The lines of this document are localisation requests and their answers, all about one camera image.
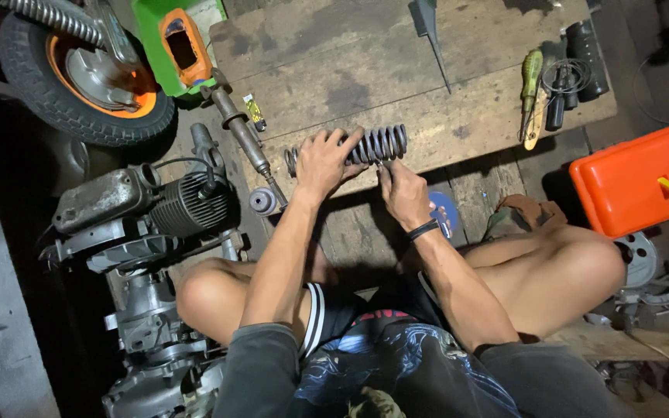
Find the person's right hand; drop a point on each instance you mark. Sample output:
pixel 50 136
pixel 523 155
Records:
pixel 407 197

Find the person's left hand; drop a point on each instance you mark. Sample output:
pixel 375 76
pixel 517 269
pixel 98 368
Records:
pixel 320 168

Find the person's right fingers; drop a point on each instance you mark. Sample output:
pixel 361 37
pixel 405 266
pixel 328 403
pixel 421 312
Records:
pixel 391 173

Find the dark metal coil spring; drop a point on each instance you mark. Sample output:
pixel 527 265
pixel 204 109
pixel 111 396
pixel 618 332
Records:
pixel 381 144

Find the black wristband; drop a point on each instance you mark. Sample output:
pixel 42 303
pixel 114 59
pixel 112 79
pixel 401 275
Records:
pixel 423 229

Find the blue round disc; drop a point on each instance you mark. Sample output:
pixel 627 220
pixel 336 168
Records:
pixel 446 212

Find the worn wooden board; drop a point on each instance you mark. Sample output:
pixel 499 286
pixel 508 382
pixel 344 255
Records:
pixel 369 64

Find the round grey rubber bushing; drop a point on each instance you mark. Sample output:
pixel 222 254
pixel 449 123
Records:
pixel 262 201

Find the brown and camouflage rag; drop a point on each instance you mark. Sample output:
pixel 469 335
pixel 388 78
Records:
pixel 523 212

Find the dark pointed metal piece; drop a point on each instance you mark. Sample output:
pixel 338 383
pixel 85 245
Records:
pixel 430 32

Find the yellow lighter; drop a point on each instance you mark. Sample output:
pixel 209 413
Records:
pixel 255 112

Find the rusty shock absorber rod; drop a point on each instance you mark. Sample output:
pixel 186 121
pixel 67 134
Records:
pixel 244 136

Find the person's black printed shorts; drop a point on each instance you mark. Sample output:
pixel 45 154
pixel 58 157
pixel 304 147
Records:
pixel 392 348

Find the person's right leg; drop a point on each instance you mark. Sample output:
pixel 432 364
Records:
pixel 549 273

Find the person's leg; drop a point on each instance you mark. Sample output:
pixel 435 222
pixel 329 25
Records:
pixel 549 273
pixel 212 296

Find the person's left leg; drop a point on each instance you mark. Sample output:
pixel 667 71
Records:
pixel 212 296

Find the green and orange scooter body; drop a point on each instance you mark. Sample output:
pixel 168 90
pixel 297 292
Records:
pixel 180 49

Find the orange toolbox with yellow latch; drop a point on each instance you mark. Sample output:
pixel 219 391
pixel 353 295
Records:
pixel 636 177

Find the grey scooter engine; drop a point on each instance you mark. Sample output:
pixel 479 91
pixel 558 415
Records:
pixel 148 244

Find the grey metal brake plate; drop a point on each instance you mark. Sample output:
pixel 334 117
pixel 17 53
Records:
pixel 657 278

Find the scooter wheel with orange rim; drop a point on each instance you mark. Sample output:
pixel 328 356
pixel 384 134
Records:
pixel 82 75

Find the chrome scooter shock spring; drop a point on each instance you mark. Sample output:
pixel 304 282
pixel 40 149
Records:
pixel 56 16

